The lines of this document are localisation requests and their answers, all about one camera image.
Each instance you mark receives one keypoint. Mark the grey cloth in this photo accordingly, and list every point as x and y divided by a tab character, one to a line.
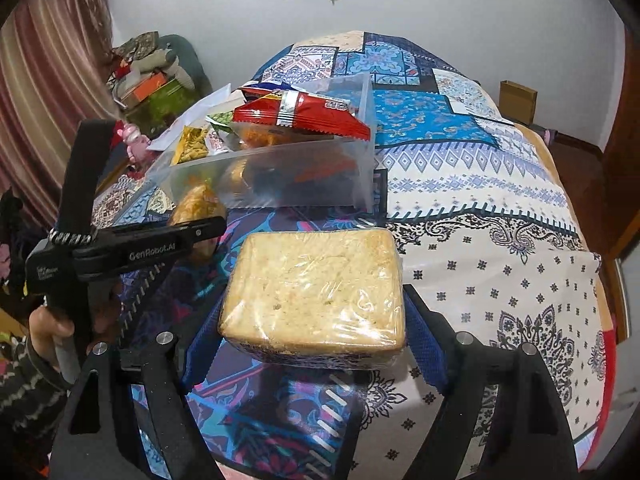
540	132

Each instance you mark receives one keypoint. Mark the small yellow snack packet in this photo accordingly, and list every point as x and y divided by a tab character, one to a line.
190	147

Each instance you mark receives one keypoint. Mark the white plastic bag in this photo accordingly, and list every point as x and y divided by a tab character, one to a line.
200	105

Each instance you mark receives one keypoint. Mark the clear-wrapped pale cracker packet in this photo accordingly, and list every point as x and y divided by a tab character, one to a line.
310	290

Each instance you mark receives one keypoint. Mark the green box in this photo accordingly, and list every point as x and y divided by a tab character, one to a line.
167	100

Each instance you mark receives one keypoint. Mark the orange box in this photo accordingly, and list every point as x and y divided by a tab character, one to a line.
142	89

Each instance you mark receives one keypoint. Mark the brown biscuit packet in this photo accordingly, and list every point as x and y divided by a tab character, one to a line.
235	175

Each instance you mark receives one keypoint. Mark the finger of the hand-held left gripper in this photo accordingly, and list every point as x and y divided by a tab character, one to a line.
205	232

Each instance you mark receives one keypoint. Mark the wooden door frame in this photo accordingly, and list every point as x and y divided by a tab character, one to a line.
622	170

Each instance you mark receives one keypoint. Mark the camouflage cloth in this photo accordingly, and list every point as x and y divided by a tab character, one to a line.
142	42

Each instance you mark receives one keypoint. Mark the striped brown curtain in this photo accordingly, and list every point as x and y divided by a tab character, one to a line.
45	85

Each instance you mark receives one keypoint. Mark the brown cardboard box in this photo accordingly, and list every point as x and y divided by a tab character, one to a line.
518	102

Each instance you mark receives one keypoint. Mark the person's left forearm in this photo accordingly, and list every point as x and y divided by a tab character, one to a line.
27	390

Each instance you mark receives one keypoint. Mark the red snack packet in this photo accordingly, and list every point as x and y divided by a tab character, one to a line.
305	110

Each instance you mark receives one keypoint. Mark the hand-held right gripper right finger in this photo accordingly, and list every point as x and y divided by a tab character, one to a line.
425	350

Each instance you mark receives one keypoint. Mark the clear plastic storage container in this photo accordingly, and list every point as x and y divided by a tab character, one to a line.
310	180

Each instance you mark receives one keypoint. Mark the person's left hand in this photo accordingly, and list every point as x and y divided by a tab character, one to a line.
47	330

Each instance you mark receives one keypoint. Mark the green snack packet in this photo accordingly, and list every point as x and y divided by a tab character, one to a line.
220	120

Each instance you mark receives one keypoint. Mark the yellow cracker packet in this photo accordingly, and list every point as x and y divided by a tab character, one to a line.
195	205

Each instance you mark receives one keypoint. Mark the pink plush toy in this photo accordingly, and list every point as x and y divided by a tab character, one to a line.
132	140

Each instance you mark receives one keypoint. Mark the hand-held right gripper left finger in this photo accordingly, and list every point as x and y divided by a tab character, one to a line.
205	355

